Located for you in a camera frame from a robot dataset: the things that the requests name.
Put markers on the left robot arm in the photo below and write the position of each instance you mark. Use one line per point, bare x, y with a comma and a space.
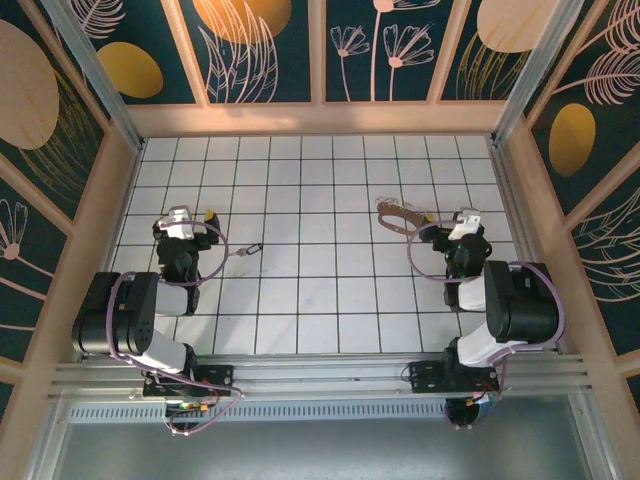
130, 310

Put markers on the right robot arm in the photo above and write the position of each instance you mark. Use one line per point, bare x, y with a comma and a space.
520, 305

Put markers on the pink and gold leaves panel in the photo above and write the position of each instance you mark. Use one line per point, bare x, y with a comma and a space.
610, 260

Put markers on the feather and yellow oval panel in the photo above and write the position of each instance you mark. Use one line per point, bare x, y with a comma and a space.
170, 75

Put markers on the yellow oval fern panel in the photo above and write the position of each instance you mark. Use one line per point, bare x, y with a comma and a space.
572, 140

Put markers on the peach circle gold grass panel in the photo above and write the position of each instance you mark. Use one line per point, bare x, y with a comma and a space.
500, 25

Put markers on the orange sun leaves panel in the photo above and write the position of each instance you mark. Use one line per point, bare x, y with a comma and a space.
240, 15

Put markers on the grey metal sheet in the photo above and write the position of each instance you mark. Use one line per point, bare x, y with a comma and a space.
320, 450

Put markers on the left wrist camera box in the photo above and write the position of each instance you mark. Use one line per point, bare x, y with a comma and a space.
177, 225

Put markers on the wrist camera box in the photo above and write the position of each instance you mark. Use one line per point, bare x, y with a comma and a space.
465, 227
177, 225

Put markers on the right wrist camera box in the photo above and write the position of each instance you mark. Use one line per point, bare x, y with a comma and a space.
465, 227

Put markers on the aluminium side rail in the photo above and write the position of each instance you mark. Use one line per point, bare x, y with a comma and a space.
510, 200

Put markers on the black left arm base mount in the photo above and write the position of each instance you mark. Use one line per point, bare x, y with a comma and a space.
215, 375

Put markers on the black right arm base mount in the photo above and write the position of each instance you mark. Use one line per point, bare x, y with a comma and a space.
430, 375

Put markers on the aluminium corner post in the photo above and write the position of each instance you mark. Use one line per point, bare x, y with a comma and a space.
104, 85
534, 75

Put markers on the pink flowers wall panel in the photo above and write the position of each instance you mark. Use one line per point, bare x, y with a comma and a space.
360, 75

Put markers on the long aluminium base rail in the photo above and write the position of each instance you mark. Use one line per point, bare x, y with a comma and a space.
320, 375

